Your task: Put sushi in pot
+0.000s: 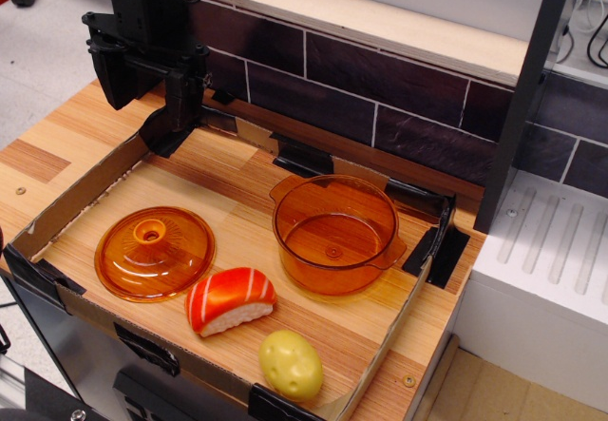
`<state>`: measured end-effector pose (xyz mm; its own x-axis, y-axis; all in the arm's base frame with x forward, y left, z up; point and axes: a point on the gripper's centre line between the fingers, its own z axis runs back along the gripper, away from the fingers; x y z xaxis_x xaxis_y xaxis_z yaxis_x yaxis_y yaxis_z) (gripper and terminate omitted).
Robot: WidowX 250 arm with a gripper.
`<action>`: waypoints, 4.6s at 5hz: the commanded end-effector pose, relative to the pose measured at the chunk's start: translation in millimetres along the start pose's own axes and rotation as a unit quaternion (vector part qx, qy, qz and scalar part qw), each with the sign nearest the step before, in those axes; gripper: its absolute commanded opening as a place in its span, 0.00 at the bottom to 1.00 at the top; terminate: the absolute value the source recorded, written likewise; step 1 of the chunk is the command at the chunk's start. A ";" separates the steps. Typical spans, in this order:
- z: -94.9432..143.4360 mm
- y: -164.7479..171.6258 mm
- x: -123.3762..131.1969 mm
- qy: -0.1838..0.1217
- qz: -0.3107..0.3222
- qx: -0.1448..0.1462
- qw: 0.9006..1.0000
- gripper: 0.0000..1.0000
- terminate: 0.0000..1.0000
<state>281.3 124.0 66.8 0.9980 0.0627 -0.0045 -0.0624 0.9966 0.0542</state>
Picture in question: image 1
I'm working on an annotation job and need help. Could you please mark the salmon nigiri sushi toy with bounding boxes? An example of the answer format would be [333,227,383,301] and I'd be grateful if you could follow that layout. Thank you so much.
[184,267,277,337]

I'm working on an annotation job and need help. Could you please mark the black cable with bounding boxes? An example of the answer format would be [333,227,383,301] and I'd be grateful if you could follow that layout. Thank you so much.
[585,0,608,69]

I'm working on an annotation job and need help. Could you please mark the orange transparent pot lid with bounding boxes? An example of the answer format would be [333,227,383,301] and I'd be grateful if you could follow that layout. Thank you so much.
[94,206,216,302]

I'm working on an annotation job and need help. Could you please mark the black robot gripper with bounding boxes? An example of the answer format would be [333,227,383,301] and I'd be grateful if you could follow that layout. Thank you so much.
[82,0,211,132]

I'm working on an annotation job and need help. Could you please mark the cardboard fence with black tape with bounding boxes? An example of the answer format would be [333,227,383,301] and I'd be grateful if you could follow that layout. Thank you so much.
[2,95,471,421]

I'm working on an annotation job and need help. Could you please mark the yellow toy potato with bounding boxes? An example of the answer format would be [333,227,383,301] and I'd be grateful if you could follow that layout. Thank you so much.
[258,330,324,402]

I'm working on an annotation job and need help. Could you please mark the dark grey shelf post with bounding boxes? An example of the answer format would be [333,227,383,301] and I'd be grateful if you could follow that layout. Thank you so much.
[474,0,572,234]

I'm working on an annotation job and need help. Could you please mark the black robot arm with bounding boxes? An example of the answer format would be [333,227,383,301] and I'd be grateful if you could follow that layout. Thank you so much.
[83,0,209,131]

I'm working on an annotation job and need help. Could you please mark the orange transparent plastic pot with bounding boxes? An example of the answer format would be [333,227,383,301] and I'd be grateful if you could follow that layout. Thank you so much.
[270,174,407,296]

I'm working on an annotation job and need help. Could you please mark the white ribbed sink drainboard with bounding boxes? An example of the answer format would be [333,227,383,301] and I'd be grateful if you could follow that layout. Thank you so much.
[468,168,608,332]

